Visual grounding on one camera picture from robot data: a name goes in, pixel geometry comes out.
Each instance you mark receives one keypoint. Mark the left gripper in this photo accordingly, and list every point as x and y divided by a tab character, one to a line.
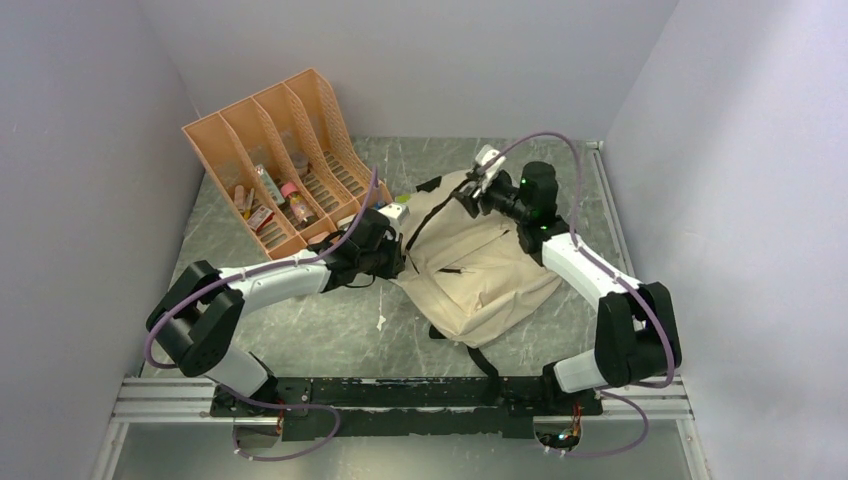
396	263

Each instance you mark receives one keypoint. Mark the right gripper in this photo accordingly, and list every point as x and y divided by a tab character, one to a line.
469	199

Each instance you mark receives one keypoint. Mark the beige canvas backpack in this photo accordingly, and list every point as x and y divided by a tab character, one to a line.
468	276

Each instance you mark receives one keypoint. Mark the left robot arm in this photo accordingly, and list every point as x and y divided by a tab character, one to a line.
195	321

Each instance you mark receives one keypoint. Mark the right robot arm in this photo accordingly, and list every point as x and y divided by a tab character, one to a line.
636	340

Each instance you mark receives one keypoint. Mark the green white card pack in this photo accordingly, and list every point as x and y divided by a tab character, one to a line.
269	184

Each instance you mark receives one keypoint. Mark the pink-capped glitter bottle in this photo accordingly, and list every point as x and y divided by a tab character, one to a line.
298	205

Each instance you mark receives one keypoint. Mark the clear jar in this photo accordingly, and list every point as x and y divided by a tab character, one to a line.
300	162

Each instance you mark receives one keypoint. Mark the red small box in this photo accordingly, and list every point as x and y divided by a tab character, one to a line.
260	216

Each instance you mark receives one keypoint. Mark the orange plastic file organizer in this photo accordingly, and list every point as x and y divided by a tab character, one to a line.
285	164

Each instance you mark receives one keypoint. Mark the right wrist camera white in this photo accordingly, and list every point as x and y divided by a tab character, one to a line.
487	165

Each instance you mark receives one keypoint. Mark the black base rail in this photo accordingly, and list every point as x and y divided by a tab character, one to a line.
383	407

